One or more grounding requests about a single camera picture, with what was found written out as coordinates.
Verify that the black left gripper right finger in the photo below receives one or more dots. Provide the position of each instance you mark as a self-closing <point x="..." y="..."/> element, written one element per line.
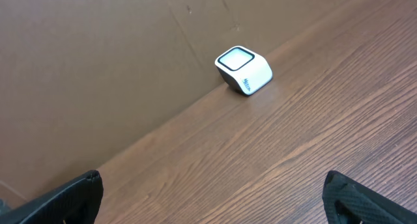
<point x="347" y="201"/>

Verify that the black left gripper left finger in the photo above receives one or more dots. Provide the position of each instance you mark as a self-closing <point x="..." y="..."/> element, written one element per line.
<point x="77" y="201"/>

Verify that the white barcode scanner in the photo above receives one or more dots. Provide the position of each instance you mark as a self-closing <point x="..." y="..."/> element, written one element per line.
<point x="244" y="70"/>

